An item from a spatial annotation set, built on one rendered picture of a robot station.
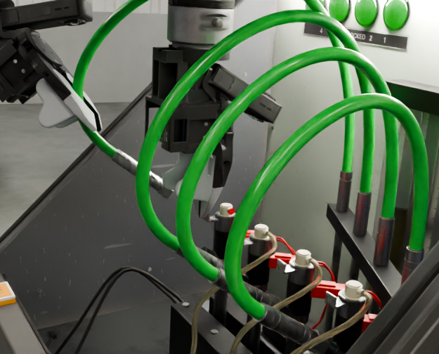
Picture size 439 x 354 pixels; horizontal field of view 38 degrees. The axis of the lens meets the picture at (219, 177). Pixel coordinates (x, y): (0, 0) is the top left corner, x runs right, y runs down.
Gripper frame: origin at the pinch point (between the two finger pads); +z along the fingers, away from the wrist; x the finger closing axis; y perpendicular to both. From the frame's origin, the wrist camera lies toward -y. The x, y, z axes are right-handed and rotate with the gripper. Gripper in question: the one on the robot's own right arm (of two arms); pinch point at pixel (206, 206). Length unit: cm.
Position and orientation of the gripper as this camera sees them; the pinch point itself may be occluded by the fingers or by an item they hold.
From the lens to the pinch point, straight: 79.6
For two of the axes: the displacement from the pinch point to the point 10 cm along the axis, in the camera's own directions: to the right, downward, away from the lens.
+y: -8.6, 1.1, -5.0
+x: 5.1, 2.8, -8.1
